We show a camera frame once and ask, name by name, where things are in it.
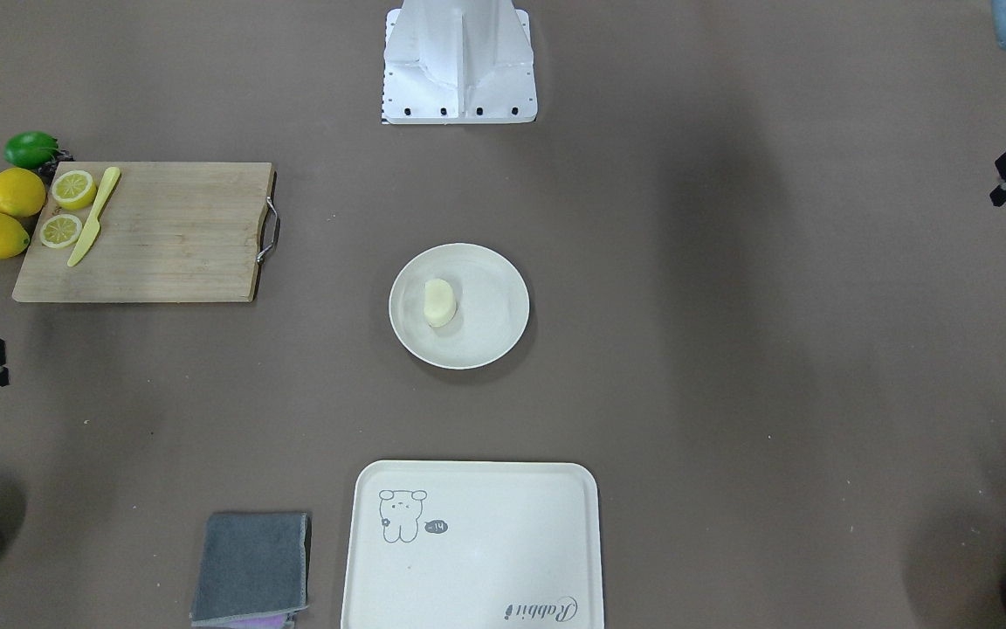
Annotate yellow plastic knife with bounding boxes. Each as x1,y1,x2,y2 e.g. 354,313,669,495
66,166,122,267

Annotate white camera stand base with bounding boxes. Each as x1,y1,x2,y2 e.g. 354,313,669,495
381,1,539,125

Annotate green lime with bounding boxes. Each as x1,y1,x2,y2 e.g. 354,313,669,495
3,131,60,170

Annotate lemon half slice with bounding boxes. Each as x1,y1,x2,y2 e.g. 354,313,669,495
51,169,99,211
36,212,83,250

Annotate cream round plate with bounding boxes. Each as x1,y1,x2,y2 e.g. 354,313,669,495
388,243,531,370

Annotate wooden cutting board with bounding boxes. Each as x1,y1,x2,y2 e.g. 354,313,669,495
12,161,277,303

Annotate whole yellow lemon upper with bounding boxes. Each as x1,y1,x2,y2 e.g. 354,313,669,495
0,167,47,218

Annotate cream rectangular rabbit tray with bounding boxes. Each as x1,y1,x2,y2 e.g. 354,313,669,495
341,460,606,628

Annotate lower lemon half slice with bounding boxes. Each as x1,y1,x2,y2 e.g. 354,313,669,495
36,212,83,250

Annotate upper lemon half slice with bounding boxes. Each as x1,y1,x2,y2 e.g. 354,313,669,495
51,169,99,211

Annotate grey folded cloth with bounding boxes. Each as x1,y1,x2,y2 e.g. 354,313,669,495
190,511,310,628

